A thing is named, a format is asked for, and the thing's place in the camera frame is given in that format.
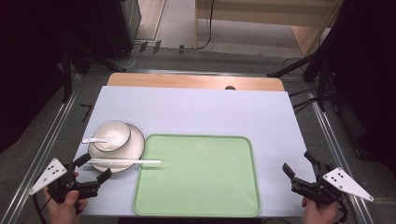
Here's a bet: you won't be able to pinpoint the white bowl with dark rim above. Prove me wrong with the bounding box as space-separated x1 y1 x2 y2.
92 120 132 153

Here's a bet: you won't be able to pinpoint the black metal stand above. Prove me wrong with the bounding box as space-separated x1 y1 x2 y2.
266 0 396 171
57 43 125 104

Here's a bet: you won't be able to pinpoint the black cabinet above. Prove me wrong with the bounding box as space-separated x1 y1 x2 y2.
98 0 142 61

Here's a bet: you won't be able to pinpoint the green tray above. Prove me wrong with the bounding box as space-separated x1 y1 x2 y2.
133 133 262 218

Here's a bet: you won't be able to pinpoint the aluminium rail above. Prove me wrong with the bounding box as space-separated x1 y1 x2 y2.
306 81 375 224
0 73 82 224
90 68 269 77

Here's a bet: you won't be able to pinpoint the white spoon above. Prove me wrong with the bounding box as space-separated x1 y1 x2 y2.
81 134 126 147

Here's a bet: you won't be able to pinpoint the black hanging cable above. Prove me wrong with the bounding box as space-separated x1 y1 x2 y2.
196 0 216 51

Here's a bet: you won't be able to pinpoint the hand-held gripper cable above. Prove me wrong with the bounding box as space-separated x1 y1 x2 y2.
336 199 350 224
32 193 52 224

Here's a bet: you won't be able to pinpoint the right hand-held gripper cable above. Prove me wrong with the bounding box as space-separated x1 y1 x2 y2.
336 199 350 224

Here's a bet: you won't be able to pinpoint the black floor cables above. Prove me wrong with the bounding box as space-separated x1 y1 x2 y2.
288 89 319 115

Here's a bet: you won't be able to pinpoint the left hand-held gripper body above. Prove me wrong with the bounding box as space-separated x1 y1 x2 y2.
29 158 101 205

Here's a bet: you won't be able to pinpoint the light wooden shelf unit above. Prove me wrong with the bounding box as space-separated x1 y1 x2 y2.
193 0 345 58

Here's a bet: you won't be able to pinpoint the person's left hand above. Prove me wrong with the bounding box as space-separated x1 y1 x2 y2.
43 172 89 224

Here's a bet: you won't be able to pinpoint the white board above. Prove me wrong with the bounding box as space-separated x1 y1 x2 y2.
74 85 318 218

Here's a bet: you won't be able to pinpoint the person's right hand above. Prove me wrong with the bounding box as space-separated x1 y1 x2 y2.
301 197 340 224

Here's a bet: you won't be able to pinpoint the wooden table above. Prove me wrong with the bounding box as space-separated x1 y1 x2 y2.
106 72 286 92

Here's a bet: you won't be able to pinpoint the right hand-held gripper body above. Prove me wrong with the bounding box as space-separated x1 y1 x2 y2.
290 163 375 206

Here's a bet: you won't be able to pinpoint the left hand-held gripper cable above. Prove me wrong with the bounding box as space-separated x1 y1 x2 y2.
32 193 52 224

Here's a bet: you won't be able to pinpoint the white plate with dark rim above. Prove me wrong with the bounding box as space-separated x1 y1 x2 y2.
88 123 146 174

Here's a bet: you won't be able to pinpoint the white chopstick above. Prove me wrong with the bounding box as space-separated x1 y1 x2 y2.
88 158 163 163
88 160 163 165

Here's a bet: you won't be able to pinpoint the white floor cable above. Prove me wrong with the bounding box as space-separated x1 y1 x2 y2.
115 43 142 70

